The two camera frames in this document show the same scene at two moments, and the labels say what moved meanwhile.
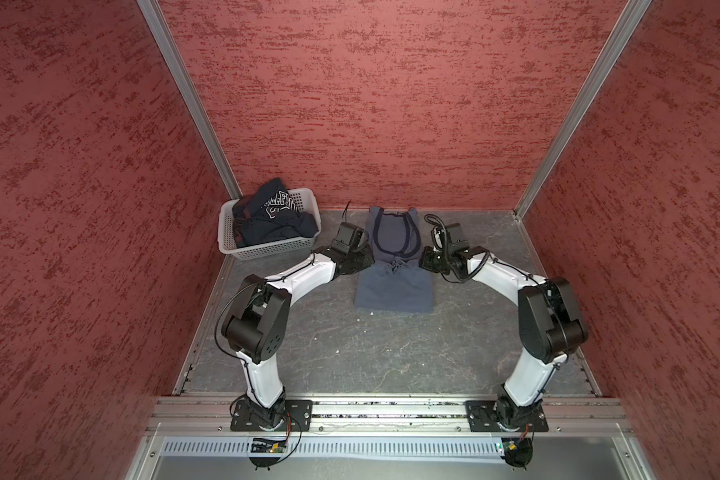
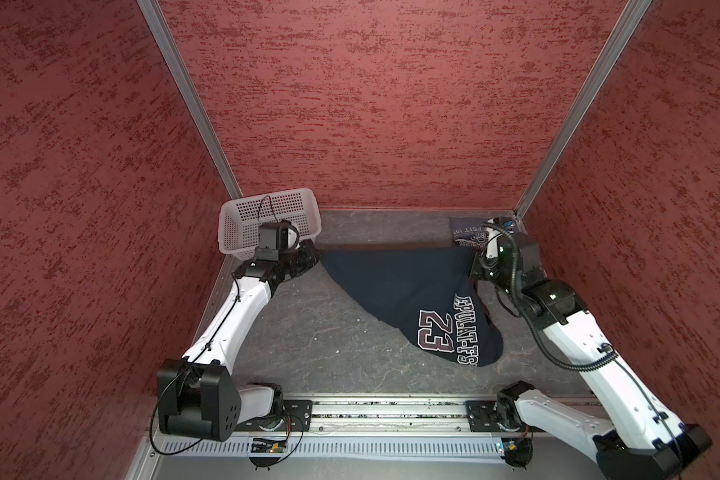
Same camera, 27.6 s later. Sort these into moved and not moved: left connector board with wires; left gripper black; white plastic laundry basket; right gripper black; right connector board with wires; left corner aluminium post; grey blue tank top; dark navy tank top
Moved: left gripper black; grey blue tank top; right gripper black; dark navy tank top
Not moved: left connector board with wires; right connector board with wires; left corner aluminium post; white plastic laundry basket
